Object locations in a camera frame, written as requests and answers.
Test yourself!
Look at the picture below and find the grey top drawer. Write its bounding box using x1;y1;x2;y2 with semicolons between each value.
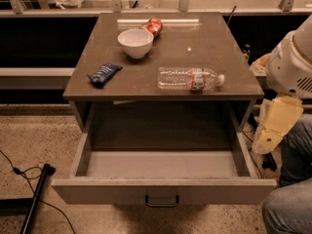
52;101;276;208

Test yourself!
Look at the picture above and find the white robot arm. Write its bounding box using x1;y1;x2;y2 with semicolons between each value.
251;15;312;154

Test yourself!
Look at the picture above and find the grey drawer cabinet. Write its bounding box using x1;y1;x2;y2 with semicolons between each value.
62;12;265;134

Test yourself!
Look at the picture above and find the clear plastic water bottle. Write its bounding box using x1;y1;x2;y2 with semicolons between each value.
157;67;225;92

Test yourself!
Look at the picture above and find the person's leg in jeans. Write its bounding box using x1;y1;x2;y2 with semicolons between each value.
262;114;312;234

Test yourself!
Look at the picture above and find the red crumpled chip bag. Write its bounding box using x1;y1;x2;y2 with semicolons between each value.
140;18;163;37

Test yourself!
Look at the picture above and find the white ceramic bowl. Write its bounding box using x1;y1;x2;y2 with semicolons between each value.
117;28;154;59

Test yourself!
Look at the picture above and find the blue snack packet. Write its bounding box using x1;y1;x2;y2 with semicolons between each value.
88;63;122;88

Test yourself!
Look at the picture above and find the black stand pole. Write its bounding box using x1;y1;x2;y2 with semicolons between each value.
19;164;56;234

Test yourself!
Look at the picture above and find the black floor cable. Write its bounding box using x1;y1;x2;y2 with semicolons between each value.
0;149;77;234

